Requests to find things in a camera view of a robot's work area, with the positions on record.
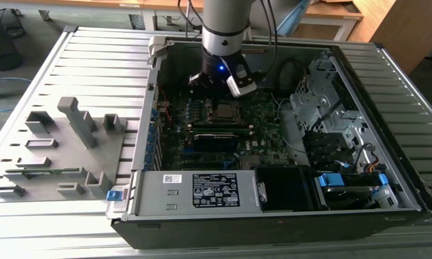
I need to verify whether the silver CPU green edge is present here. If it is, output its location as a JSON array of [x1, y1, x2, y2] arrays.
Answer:
[[214, 104, 236, 118]]

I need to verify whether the metal socket cover frame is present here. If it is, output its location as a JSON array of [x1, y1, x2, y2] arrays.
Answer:
[[206, 99, 244, 124]]

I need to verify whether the CPU socket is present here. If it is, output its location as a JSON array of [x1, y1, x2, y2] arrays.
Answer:
[[202, 98, 248, 125]]

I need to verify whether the grey case release latch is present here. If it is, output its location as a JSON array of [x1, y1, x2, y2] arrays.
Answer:
[[146, 36, 175, 67]]

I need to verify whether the green RAM stick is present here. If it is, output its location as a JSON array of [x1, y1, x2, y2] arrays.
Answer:
[[5, 167, 79, 175], [191, 127, 249, 133]]

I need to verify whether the black graphics card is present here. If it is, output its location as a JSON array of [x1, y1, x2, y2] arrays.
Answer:
[[191, 132, 241, 153]]

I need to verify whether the green motherboard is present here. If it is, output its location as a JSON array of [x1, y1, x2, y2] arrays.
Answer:
[[154, 83, 310, 171]]

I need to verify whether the silver metal drive cage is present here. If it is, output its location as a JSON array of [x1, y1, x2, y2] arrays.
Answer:
[[289, 58, 370, 162]]

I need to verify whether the grey chipset heatsink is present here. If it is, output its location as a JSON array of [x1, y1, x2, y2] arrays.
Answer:
[[238, 155, 262, 170]]

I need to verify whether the long wooden desk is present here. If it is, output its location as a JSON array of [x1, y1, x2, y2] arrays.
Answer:
[[0, 0, 146, 21]]

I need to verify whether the grey parts rack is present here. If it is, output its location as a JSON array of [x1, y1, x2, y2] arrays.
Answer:
[[0, 96, 130, 203]]

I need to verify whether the black plastic drive bay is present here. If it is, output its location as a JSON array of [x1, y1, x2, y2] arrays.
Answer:
[[301, 131, 354, 169]]

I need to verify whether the grey power supply unit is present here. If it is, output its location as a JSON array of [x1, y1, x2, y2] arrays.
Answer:
[[129, 169, 262, 216]]

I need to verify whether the hard disk blue carrier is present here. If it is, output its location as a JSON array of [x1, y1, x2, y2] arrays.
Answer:
[[314, 172, 389, 211]]

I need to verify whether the wooden cabinet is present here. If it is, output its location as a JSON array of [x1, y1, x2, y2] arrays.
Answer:
[[346, 0, 432, 75]]

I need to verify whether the black mesh waste bin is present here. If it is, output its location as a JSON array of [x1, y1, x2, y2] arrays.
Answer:
[[0, 7, 26, 72]]

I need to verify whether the black open PC case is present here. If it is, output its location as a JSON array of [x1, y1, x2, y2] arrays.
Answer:
[[105, 34, 432, 250]]

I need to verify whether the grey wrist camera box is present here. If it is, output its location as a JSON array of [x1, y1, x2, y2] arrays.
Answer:
[[186, 73, 204, 87]]

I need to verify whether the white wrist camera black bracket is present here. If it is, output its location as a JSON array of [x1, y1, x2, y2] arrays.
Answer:
[[225, 63, 258, 98]]

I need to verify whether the red black twisted wire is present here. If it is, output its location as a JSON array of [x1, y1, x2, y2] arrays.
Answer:
[[158, 86, 173, 121]]

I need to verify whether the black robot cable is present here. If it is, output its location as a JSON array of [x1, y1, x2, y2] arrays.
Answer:
[[258, 0, 278, 80]]

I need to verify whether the grey wire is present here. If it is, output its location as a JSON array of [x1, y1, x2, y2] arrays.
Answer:
[[272, 93, 310, 160]]

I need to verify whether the coloured power cable bundle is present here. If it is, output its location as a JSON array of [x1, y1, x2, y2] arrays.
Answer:
[[352, 142, 385, 175]]

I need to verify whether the blue floor cable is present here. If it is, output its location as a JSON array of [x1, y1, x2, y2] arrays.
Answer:
[[0, 77, 31, 113]]

